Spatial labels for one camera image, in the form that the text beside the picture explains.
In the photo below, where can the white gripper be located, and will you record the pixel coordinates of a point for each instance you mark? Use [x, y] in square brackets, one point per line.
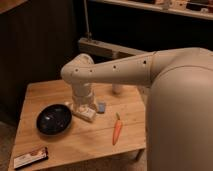
[82, 97]

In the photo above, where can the black bowl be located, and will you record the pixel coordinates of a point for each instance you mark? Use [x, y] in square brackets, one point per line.
[53, 119]

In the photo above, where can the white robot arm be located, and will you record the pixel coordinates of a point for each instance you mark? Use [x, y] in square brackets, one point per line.
[179, 109]

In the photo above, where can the blue sponge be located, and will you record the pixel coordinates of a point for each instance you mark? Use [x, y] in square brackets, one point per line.
[101, 107]

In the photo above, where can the long grey case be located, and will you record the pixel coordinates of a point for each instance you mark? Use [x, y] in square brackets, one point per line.
[108, 50]

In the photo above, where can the orange toy carrot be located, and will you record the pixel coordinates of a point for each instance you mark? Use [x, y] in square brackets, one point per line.
[117, 129]

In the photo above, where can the wooden table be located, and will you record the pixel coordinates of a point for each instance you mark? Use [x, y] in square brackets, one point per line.
[82, 140]

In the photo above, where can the metal pole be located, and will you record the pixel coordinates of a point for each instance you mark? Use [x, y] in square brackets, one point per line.
[88, 33]

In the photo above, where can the chocolate bar packet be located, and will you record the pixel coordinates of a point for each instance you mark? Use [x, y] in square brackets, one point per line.
[30, 157]

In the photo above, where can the upper shelf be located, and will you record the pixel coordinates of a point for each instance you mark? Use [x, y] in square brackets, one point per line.
[158, 8]

